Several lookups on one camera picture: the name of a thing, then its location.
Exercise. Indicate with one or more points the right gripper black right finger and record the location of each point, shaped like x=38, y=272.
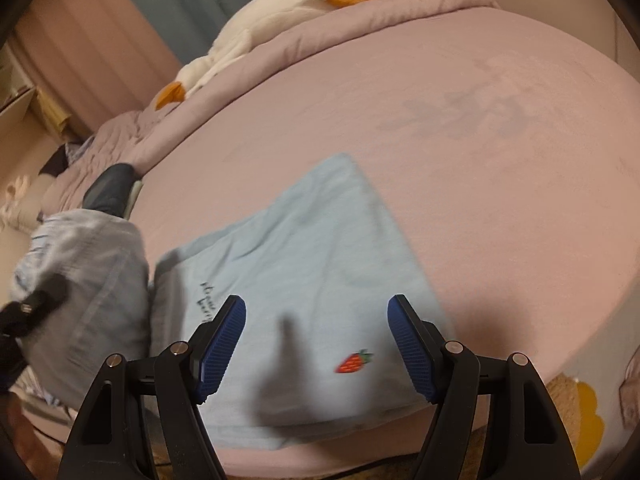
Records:
x=419, y=350

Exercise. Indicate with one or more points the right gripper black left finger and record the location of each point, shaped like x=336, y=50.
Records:
x=213, y=344

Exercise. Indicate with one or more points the light blue denim pants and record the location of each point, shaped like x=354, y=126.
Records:
x=316, y=269

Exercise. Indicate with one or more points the dark folded jeans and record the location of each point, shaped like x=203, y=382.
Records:
x=110, y=192

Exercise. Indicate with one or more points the white yellow flower rug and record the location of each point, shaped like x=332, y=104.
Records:
x=577, y=405

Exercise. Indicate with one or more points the light green folded garment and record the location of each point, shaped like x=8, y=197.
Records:
x=133, y=196

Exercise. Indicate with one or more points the pink bed mattress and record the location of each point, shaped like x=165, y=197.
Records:
x=507, y=153

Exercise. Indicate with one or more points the pink quilted blanket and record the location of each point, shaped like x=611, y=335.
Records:
x=143, y=139

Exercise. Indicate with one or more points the pink curtain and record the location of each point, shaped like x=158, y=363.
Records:
x=96, y=58

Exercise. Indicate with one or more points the white goose plush toy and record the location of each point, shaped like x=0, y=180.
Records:
x=258, y=22

